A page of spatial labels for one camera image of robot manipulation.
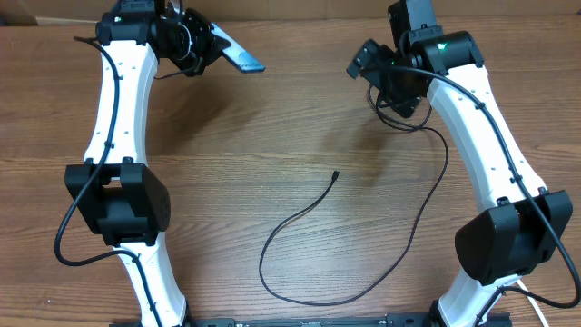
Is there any cardboard backdrop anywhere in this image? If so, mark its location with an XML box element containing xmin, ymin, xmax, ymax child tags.
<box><xmin>1</xmin><ymin>0</ymin><xmax>580</xmax><ymax>25</ymax></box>

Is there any blue Galaxy smartphone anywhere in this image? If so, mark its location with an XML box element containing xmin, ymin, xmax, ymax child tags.
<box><xmin>212</xmin><ymin>23</ymin><xmax>266</xmax><ymax>74</ymax></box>

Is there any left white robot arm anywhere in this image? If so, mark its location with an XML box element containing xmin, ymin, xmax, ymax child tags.
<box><xmin>64</xmin><ymin>1</ymin><xmax>264</xmax><ymax>326</ymax></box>

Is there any white power strip cord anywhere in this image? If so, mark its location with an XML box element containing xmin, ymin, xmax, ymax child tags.
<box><xmin>515</xmin><ymin>277</ymin><xmax>550</xmax><ymax>327</ymax></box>

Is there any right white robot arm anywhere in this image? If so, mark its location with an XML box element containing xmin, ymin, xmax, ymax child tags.
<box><xmin>348</xmin><ymin>0</ymin><xmax>573</xmax><ymax>326</ymax></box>

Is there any black charging cable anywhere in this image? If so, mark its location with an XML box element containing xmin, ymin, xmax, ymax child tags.
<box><xmin>259</xmin><ymin>84</ymin><xmax>450</xmax><ymax>307</ymax></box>

